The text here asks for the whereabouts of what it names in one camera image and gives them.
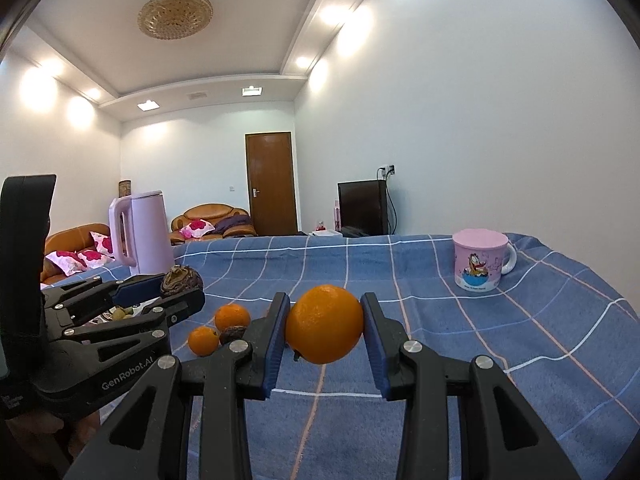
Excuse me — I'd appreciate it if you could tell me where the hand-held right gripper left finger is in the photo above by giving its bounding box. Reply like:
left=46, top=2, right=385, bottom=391
left=62, top=291, right=292, bottom=480

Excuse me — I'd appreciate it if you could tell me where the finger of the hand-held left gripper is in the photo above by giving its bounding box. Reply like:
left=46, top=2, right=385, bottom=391
left=50, top=287, right=207, bottom=347
left=42, top=274, right=168, bottom=318

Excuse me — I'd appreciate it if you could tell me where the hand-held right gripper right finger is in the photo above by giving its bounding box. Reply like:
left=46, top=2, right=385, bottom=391
left=360, top=291, right=583, bottom=480

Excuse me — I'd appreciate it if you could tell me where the wrinkled brown passion fruit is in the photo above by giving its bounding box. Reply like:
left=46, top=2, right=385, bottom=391
left=160, top=265, right=203, bottom=297

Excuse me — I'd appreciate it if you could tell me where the small orange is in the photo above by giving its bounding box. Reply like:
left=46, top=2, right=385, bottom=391
left=187, top=326, right=221, bottom=357
left=214, top=304, right=252, bottom=333

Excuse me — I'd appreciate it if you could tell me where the large orange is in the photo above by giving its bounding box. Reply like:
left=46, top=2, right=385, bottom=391
left=285, top=284, right=364, bottom=365

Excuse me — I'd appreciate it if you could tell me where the person's left hand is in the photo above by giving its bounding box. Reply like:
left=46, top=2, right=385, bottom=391
left=7, top=402, right=102, bottom=478

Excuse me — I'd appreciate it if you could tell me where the pink floral pillow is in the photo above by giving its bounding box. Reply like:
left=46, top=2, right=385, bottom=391
left=180, top=219, right=216, bottom=240
left=90, top=232, right=115, bottom=257
left=46, top=251, right=86, bottom=275
left=77, top=249, right=116, bottom=270

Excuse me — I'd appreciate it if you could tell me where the pink electric kettle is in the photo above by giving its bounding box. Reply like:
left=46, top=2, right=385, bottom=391
left=108, top=190, right=176, bottom=276

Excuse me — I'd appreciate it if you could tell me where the blue checked cloth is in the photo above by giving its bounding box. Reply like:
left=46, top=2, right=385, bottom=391
left=42, top=232, right=640, bottom=480

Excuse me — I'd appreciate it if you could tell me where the long brown leather sofa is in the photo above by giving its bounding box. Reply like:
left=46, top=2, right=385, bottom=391
left=42, top=223, right=118, bottom=286

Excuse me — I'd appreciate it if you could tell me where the purple blanket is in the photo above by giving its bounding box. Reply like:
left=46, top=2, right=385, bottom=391
left=215, top=214, right=253, bottom=236

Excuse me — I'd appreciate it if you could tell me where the brown leather armchair sofa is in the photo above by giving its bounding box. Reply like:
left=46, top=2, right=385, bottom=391
left=170, top=203, right=257, bottom=246

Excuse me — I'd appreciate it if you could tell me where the pink cartoon mug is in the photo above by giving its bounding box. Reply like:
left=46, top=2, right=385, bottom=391
left=452, top=228, right=518, bottom=292

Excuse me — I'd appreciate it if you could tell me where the black television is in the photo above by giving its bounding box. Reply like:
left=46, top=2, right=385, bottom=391
left=337, top=179, right=391, bottom=237

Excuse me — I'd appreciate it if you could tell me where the brown wooden door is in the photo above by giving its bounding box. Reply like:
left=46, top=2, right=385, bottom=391
left=245, top=131, right=299, bottom=237

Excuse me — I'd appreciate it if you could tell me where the round gold ceiling lamp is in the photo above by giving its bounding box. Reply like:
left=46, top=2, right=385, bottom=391
left=137, top=0, right=214, bottom=40

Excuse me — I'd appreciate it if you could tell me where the black television cable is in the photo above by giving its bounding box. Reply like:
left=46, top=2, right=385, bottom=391
left=386, top=177, right=399, bottom=235

